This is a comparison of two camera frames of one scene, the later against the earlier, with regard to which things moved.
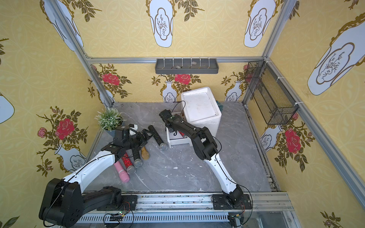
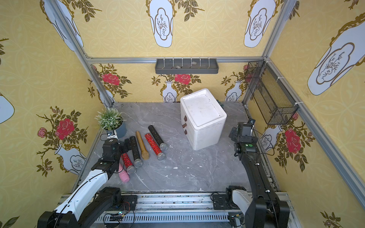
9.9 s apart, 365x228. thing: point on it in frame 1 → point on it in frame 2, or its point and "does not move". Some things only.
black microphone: [138, 162] does not move
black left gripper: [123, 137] → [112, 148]
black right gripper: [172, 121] → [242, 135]
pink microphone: [122, 173] does not move
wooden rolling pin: [145, 154] does not move
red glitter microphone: [131, 169] does not move
